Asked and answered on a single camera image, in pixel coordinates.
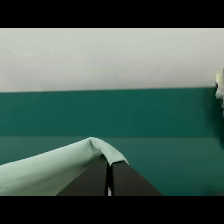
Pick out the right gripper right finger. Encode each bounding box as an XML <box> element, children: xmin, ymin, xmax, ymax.
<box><xmin>111</xmin><ymin>160</ymin><xmax>162</xmax><ymax>197</ymax></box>

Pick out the heap of clothes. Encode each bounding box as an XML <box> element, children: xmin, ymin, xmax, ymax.
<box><xmin>214</xmin><ymin>67</ymin><xmax>224</xmax><ymax>111</ymax></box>

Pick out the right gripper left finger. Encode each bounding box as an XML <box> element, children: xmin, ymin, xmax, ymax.
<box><xmin>56</xmin><ymin>154</ymin><xmax>109</xmax><ymax>197</ymax></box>

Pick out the pale green shirt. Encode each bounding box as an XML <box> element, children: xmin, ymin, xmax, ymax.
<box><xmin>0</xmin><ymin>136</ymin><xmax>130</xmax><ymax>197</ymax></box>

